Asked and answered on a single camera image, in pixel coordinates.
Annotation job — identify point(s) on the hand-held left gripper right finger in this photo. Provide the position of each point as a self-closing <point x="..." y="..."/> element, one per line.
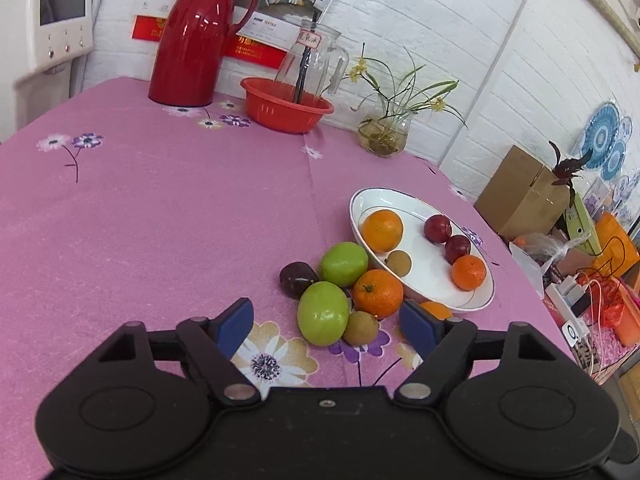
<point x="417" y="327"/>

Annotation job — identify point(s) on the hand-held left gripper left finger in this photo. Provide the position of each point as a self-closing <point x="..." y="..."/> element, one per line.
<point x="235" y="325"/>

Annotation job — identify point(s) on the round orange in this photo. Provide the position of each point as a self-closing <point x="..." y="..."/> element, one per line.
<point x="437" y="309"/>

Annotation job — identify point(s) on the mandarin with green stem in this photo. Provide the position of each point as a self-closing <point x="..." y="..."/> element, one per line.
<point x="378" y="292"/>

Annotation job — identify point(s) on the brown kiwi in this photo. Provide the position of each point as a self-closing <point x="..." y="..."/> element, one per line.
<point x="398" y="263"/>
<point x="361" y="328"/>

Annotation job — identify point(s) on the white porcelain plate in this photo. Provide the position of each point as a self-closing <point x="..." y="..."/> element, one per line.
<point x="430" y="270"/>

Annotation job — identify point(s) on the dark purple plum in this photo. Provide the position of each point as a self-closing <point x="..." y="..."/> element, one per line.
<point x="297" y="280"/>

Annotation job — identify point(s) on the red plum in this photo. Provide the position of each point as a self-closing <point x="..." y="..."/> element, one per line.
<point x="457" y="249"/>
<point x="437" y="228"/>

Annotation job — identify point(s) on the green apple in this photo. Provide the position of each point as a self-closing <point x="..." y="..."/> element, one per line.
<point x="323" y="312"/>
<point x="344" y="264"/>

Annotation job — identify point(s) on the large orange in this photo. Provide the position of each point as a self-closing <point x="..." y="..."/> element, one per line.
<point x="382" y="230"/>

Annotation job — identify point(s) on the pink floral tablecloth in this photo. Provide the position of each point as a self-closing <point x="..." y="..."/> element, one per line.
<point x="150" y="235"/>

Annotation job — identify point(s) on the white packet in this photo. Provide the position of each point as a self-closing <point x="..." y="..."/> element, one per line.
<point x="527" y="270"/>

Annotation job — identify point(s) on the clear plastic bag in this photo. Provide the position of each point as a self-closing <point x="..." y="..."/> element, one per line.
<point x="550" y="252"/>

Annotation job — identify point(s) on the white power strip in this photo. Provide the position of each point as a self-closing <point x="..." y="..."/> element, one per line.
<point x="567" y="297"/>

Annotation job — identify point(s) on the cardboard box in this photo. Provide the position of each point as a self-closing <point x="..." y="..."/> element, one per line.
<point x="520" y="200"/>

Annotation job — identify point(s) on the green box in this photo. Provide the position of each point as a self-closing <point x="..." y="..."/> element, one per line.
<point x="582" y="225"/>

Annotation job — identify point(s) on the orange plastic basket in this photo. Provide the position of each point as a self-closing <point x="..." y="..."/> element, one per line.
<point x="625" y="315"/>

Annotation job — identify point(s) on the orange bag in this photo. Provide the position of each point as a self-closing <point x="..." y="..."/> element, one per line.
<point x="617" y="245"/>

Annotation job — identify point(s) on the red plastic basin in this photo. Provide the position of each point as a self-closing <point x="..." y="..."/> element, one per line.
<point x="282" y="112"/>

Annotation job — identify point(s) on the dark purple plant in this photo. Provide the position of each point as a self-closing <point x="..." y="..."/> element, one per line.
<point x="567" y="165"/>

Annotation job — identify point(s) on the glass vase with plant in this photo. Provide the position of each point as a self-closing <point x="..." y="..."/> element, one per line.
<point x="400" y="90"/>

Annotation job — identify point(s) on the black stirring stick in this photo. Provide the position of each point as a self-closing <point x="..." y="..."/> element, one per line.
<point x="302" y="65"/>

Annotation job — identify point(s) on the glass pitcher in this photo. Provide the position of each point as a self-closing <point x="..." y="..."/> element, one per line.
<point x="320" y="70"/>

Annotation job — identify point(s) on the red thermos jug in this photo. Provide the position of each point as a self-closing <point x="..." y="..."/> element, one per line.
<point x="195" y="45"/>

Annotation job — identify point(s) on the white water dispenser with screen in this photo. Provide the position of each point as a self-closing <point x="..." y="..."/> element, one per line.
<point x="45" y="40"/>

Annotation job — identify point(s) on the small blue round wall decoration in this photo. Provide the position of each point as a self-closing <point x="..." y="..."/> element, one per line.
<point x="615" y="160"/>
<point x="626" y="127"/>

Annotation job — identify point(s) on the large blue round wall decoration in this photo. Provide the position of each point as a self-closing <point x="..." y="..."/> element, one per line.
<point x="600" y="135"/>

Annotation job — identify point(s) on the white wall pipe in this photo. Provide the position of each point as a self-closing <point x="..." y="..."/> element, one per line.
<point x="490" y="65"/>

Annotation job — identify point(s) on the wall poster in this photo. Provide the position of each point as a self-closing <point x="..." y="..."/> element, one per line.
<point x="295" y="5"/>

